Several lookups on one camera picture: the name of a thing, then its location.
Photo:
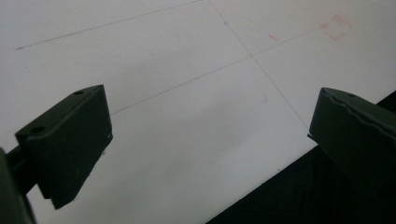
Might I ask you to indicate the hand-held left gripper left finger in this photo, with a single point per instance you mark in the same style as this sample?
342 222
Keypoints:
68 143

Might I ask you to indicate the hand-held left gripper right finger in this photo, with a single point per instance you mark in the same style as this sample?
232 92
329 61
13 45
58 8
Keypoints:
355 140

